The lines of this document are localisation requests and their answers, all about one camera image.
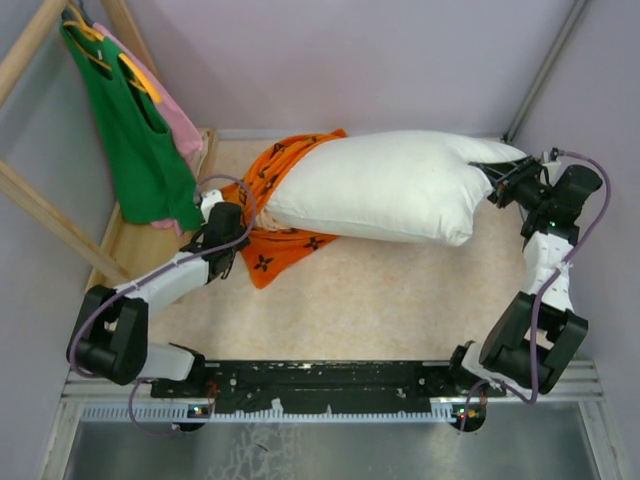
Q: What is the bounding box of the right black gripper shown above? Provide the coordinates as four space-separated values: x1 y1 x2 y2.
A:
468 156 554 213

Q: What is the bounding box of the orange patterned pillowcase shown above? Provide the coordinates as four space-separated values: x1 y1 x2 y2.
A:
221 129 347 289

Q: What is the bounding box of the green tank top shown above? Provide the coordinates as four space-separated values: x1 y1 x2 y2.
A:
59 17 204 232

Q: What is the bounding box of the white pillow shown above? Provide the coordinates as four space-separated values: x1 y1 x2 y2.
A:
286 130 526 246

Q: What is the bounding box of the yellow clothes hanger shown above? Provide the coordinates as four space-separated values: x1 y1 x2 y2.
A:
62 1 162 105

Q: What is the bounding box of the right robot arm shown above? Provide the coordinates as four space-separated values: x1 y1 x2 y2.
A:
446 148 611 403

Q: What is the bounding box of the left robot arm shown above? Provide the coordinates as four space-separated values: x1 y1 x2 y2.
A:
66 201 249 397

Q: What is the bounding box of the wooden clothes rack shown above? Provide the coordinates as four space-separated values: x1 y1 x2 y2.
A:
0 0 220 302

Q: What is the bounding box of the pink shirt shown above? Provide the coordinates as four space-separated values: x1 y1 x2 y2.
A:
92 20 205 237

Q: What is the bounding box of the teal clothes hanger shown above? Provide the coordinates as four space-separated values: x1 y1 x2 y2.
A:
60 0 94 26

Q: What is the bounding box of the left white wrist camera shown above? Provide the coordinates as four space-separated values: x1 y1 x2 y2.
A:
198 189 224 222

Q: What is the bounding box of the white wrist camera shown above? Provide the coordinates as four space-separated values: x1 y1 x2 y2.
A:
198 189 224 222
540 147 565 165

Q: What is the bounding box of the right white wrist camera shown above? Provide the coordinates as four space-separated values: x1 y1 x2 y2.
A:
540 147 565 165

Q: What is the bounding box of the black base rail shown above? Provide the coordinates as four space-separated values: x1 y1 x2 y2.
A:
62 361 525 432

